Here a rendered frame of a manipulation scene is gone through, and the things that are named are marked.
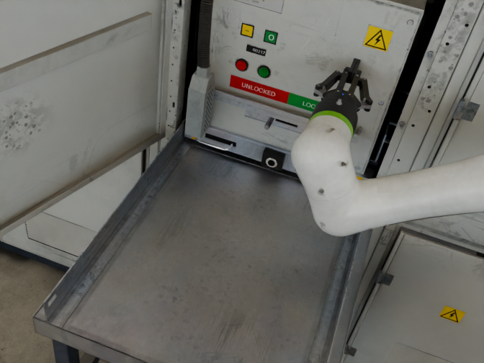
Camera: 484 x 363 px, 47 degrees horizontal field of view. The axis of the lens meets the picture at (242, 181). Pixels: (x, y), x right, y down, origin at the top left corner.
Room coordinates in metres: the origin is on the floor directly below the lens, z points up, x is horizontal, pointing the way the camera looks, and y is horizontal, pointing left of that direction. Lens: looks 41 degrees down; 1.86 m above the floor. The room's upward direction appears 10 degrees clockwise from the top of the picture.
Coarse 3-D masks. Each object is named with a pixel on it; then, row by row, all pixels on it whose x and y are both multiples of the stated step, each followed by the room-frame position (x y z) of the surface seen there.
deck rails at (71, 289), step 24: (168, 144) 1.18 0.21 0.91; (168, 168) 1.15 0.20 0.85; (144, 192) 1.04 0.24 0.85; (120, 216) 0.92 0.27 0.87; (96, 240) 0.81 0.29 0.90; (120, 240) 0.87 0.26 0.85; (72, 264) 0.72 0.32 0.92; (96, 264) 0.78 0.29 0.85; (336, 264) 0.91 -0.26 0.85; (72, 288) 0.71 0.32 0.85; (336, 288) 0.84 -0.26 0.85; (48, 312) 0.63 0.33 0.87; (72, 312) 0.65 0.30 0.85; (336, 312) 0.77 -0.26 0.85; (312, 360) 0.64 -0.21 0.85
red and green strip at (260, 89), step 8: (232, 80) 1.27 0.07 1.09; (240, 80) 1.26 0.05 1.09; (248, 80) 1.26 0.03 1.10; (240, 88) 1.26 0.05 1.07; (248, 88) 1.26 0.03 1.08; (256, 88) 1.25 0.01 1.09; (264, 88) 1.25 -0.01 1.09; (272, 88) 1.24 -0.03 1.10; (264, 96) 1.25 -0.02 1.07; (272, 96) 1.24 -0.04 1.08; (280, 96) 1.24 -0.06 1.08; (288, 96) 1.23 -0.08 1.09; (296, 96) 1.23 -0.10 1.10; (296, 104) 1.23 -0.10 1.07; (304, 104) 1.22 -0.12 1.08; (312, 104) 1.22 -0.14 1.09
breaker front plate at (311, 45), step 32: (224, 0) 1.28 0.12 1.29; (288, 0) 1.24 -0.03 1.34; (320, 0) 1.23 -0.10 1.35; (352, 0) 1.21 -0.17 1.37; (224, 32) 1.27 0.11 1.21; (256, 32) 1.26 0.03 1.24; (288, 32) 1.24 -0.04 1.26; (320, 32) 1.23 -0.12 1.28; (352, 32) 1.21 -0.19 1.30; (224, 64) 1.27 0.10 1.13; (256, 64) 1.25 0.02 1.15; (288, 64) 1.24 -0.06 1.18; (320, 64) 1.22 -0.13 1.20; (384, 64) 1.19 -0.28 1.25; (256, 96) 1.25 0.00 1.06; (384, 96) 1.19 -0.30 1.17; (224, 128) 1.27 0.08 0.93; (256, 128) 1.25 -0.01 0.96; (288, 128) 1.23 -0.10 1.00; (352, 160) 1.19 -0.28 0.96
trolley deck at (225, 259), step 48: (192, 192) 1.07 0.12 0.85; (240, 192) 1.11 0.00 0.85; (288, 192) 1.14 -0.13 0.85; (144, 240) 0.88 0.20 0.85; (192, 240) 0.91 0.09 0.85; (240, 240) 0.94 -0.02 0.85; (288, 240) 0.97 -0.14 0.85; (336, 240) 1.00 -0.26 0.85; (96, 288) 0.72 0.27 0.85; (144, 288) 0.74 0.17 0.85; (192, 288) 0.77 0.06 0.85; (240, 288) 0.79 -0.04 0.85; (288, 288) 0.82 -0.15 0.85; (48, 336) 0.62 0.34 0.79; (96, 336) 0.61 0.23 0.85; (144, 336) 0.63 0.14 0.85; (192, 336) 0.65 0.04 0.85; (240, 336) 0.67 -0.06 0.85; (288, 336) 0.69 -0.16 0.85; (336, 336) 0.71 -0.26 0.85
